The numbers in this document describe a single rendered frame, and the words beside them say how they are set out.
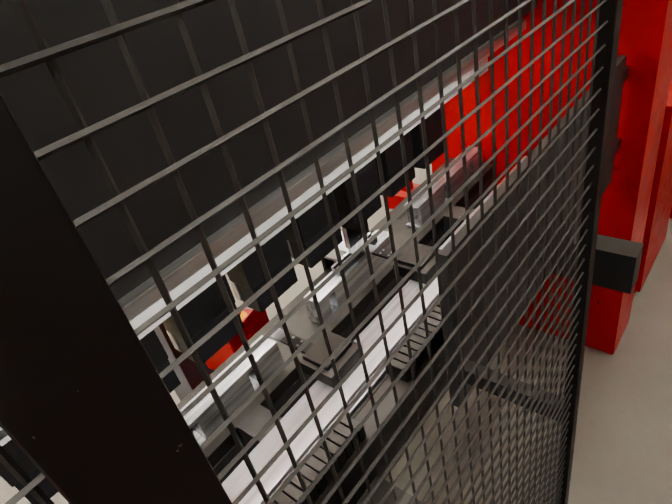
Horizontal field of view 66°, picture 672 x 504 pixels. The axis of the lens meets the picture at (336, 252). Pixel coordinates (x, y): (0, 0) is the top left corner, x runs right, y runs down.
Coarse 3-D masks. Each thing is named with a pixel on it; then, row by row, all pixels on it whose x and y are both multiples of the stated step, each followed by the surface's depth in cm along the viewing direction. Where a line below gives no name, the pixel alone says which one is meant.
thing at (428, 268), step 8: (376, 248) 161; (384, 248) 160; (408, 248) 153; (424, 248) 151; (384, 256) 157; (400, 256) 155; (408, 256) 149; (432, 256) 148; (400, 264) 149; (408, 264) 147; (424, 264) 146; (432, 264) 146; (400, 272) 149; (416, 272) 145; (424, 272) 144; (432, 272) 146; (416, 280) 147; (424, 280) 145
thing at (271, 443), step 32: (416, 288) 145; (384, 320) 137; (416, 320) 135; (384, 352) 128; (320, 384) 123; (352, 384) 122; (288, 416) 118; (320, 416) 116; (352, 416) 116; (256, 448) 112
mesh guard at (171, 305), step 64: (192, 0) 19; (320, 0) 24; (384, 0) 27; (128, 64) 18; (192, 64) 20; (128, 192) 18; (320, 192) 26; (384, 192) 32; (448, 192) 38; (576, 192) 65; (512, 256) 51; (576, 256) 73; (320, 320) 30; (448, 384) 46; (0, 448) 17; (384, 448) 39; (512, 448) 70
